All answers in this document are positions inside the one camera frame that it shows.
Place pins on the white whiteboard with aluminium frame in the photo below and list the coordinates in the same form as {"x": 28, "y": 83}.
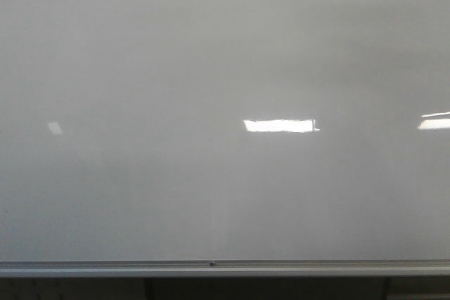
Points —
{"x": 276, "y": 138}

